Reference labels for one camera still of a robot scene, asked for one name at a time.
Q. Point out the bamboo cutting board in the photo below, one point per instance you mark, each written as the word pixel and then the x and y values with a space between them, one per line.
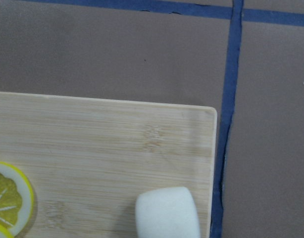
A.
pixel 88 159

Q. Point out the lemon slice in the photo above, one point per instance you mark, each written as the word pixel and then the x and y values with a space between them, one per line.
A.
pixel 5 233
pixel 16 199

